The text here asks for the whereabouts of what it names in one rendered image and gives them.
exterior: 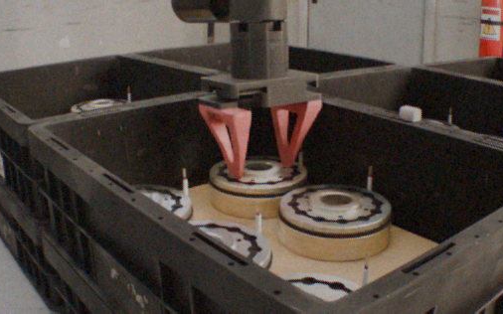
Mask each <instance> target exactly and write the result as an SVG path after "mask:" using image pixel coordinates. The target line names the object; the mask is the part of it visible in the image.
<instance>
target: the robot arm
mask: <svg viewBox="0 0 503 314"><path fill-rule="evenodd" d="M171 5H172V10H173V12H174V14H175V15H176V17H178V18H179V19H180V20H181V21H182V22H184V23H187V24H190V23H230V30H231V31H230V33H231V35H230V59H231V73H230V74H227V75H219V76H210V77H203V78H202V92H206V93H212V92H213V90H215V91H216V94H214V95H210V96H206V97H200V98H198V100H199V111H200V112H201V114H202V116H203V117H204V119H205V121H206V123H207V124H208V126H209V128H210V129H211V131H212V133H213V135H214V136H215V138H216V140H217V141H218V143H219V145H220V147H221V150H222V152H223V155H224V157H225V160H226V163H227V165H228V168H229V170H230V173H231V175H232V176H233V177H235V178H237V179H241V178H242V174H243V170H244V165H245V158H246V152H247V145H248V138H249V132H250V125H251V118H252V112H251V111H248V110H244V109H241V108H238V102H237V100H242V99H249V98H254V104H255V105H258V106H262V107H270V109H271V114H272V120H273V125H274V130H275V136H276V141H277V147H278V151H279V156H280V160H281V164H282V165H283V166H286V167H292V165H293V162H294V160H295V157H296V155H297V153H298V150H299V148H300V145H301V143H302V141H303V139H304V137H305V135H306V133H307V132H308V130H309V128H310V126H311V125H312V123H313V121H314V118H315V116H316V114H317V112H318V110H319V109H320V108H321V93H316V92H311V91H306V88H307V87H308V86H312V87H318V74H316V73H310V72H303V71H297V70H290V69H289V68H288V31H287V22H286V21H284V19H287V0H171ZM235 21H238V22H235ZM233 22H235V23H233ZM288 111H292V112H296V113H297V114H298V118H297V121H296V125H295V128H294V131H293V134H292V138H291V141H290V144H289V147H288V141H287V124H288ZM225 124H226V125H227V126H228V127H229V129H230V133H231V139H232V144H233V149H234V154H233V150H232V146H231V143H230V139H229V136H228V132H227V129H226V125H225Z"/></svg>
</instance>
